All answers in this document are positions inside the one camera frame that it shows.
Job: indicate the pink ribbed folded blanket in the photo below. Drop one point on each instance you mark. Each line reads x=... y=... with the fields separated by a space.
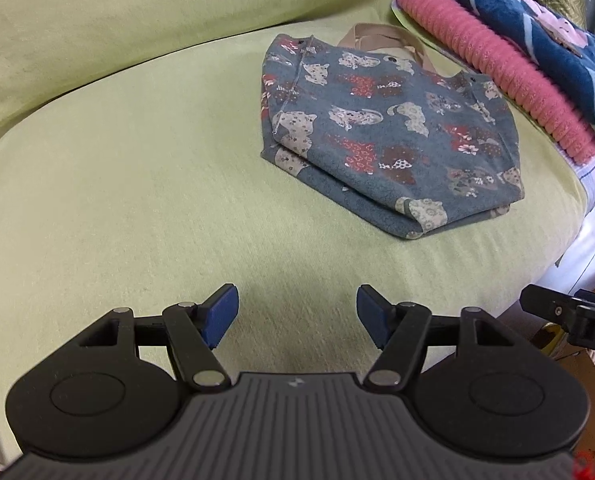
x=510 y=69

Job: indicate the cat print denim tote bag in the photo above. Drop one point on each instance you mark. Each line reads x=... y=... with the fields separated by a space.
x=371 y=124

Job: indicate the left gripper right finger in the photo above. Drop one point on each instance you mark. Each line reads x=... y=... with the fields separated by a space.
x=399 y=332

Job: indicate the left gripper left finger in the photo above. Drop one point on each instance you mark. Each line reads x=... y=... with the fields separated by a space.
x=194 y=331

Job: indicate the blue patterned folded blanket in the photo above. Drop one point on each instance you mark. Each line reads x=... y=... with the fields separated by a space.
x=564 y=52

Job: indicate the light green sofa cover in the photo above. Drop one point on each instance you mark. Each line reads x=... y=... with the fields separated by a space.
x=131 y=175

